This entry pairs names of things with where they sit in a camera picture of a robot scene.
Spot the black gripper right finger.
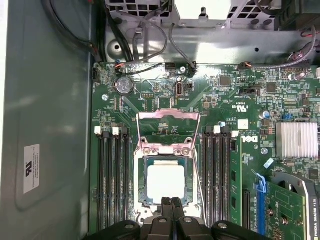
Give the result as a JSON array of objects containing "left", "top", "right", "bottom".
[{"left": 172, "top": 196, "right": 266, "bottom": 240}]

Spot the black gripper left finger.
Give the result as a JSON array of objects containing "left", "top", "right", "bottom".
[{"left": 86, "top": 196, "right": 176, "bottom": 240}]

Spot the metal locking lever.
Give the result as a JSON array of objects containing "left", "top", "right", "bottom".
[{"left": 192, "top": 148, "right": 208, "bottom": 225}]

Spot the silver CPU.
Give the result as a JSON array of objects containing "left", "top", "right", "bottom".
[{"left": 143, "top": 156, "right": 195, "bottom": 206}]

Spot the metal socket cover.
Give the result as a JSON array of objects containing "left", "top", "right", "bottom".
[{"left": 136, "top": 110, "right": 203, "bottom": 151}]

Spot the CPU socket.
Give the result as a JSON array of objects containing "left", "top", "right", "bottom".
[{"left": 133, "top": 142, "right": 201, "bottom": 226}]

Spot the black expansion slot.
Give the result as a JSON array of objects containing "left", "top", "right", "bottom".
[{"left": 242, "top": 190, "right": 252, "bottom": 230}]

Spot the blue expansion slot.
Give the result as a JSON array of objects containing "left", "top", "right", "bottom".
[{"left": 251, "top": 169, "right": 268, "bottom": 240}]

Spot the green motherboard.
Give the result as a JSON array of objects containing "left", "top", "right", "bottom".
[{"left": 88, "top": 61, "right": 320, "bottom": 240}]

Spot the white label sticker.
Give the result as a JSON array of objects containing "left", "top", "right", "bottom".
[{"left": 23, "top": 143, "right": 41, "bottom": 195}]

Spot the silver chipset heatsink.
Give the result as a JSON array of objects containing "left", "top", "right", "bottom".
[{"left": 276, "top": 121, "right": 320, "bottom": 159}]

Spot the internal USB port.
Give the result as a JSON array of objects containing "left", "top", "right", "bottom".
[{"left": 175, "top": 81, "right": 185, "bottom": 99}]

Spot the silver coin cell battery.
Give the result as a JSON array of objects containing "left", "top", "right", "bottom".
[{"left": 115, "top": 76, "right": 135, "bottom": 96}]

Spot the black open PC case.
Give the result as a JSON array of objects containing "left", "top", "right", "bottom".
[{"left": 0, "top": 0, "right": 320, "bottom": 240}]

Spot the silver metal drive cage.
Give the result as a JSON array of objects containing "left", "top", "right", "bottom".
[{"left": 104, "top": 0, "right": 320, "bottom": 66}]

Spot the black plastic drive bay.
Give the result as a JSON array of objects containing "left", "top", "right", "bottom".
[{"left": 273, "top": 0, "right": 320, "bottom": 32}]

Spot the thick black cable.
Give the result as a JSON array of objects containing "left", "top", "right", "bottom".
[{"left": 41, "top": 0, "right": 107, "bottom": 62}]

